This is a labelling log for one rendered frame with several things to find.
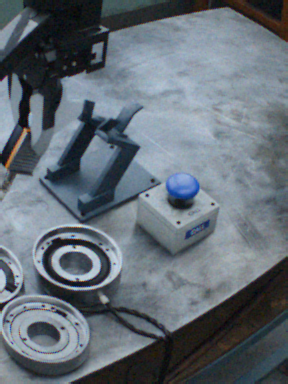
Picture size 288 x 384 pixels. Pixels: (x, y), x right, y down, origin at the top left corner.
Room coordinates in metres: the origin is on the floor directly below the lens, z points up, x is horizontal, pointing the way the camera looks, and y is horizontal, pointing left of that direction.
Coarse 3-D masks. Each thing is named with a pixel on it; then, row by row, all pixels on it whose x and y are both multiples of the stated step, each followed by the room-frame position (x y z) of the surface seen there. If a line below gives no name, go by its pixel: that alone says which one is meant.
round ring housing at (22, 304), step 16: (16, 304) 0.48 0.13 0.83; (32, 304) 0.49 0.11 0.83; (48, 304) 0.50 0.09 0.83; (64, 304) 0.50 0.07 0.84; (0, 320) 0.45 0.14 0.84; (32, 320) 0.47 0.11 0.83; (48, 320) 0.48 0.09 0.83; (80, 320) 0.48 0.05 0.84; (32, 336) 0.46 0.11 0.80; (64, 336) 0.45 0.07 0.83; (80, 336) 0.46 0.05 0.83; (16, 352) 0.41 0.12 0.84; (48, 352) 0.42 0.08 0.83; (80, 352) 0.43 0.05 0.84; (32, 368) 0.40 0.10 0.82; (48, 368) 0.40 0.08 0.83; (64, 368) 0.41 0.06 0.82
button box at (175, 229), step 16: (144, 192) 0.69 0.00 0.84; (160, 192) 0.70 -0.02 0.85; (144, 208) 0.68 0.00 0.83; (160, 208) 0.67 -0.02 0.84; (176, 208) 0.67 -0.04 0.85; (192, 208) 0.67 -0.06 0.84; (208, 208) 0.68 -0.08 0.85; (144, 224) 0.68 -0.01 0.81; (160, 224) 0.66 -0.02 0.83; (176, 224) 0.64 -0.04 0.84; (192, 224) 0.65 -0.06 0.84; (208, 224) 0.67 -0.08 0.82; (160, 240) 0.65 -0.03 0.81; (176, 240) 0.64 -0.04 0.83; (192, 240) 0.66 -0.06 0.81
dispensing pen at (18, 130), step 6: (18, 126) 0.60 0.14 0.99; (24, 126) 0.61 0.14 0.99; (30, 126) 0.62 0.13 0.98; (12, 132) 0.60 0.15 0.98; (18, 132) 0.60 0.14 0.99; (30, 132) 0.61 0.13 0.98; (12, 138) 0.60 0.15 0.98; (18, 138) 0.59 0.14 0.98; (6, 144) 0.60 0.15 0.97; (12, 144) 0.59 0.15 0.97; (6, 150) 0.59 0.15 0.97; (12, 150) 0.59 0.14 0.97; (0, 156) 0.59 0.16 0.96; (6, 156) 0.59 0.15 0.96; (6, 162) 0.58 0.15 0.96; (6, 174) 0.59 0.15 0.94; (12, 174) 0.59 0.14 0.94; (6, 180) 0.58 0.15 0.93; (12, 180) 0.58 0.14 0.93; (0, 186) 0.58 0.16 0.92; (6, 186) 0.58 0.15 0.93; (0, 192) 0.58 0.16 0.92; (6, 192) 0.58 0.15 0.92; (0, 198) 0.57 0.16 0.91
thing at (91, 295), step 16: (48, 240) 0.60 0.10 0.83; (96, 240) 0.62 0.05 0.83; (112, 240) 0.61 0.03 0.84; (32, 256) 0.56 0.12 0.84; (64, 256) 0.59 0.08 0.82; (80, 256) 0.59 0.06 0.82; (96, 256) 0.59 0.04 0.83; (112, 256) 0.59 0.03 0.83; (64, 272) 0.56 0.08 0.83; (96, 272) 0.57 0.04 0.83; (112, 272) 0.57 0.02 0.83; (48, 288) 0.53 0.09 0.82; (64, 288) 0.52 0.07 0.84; (80, 288) 0.53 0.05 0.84; (96, 288) 0.53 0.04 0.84; (112, 288) 0.55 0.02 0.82; (80, 304) 0.53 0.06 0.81; (96, 304) 0.54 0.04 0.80
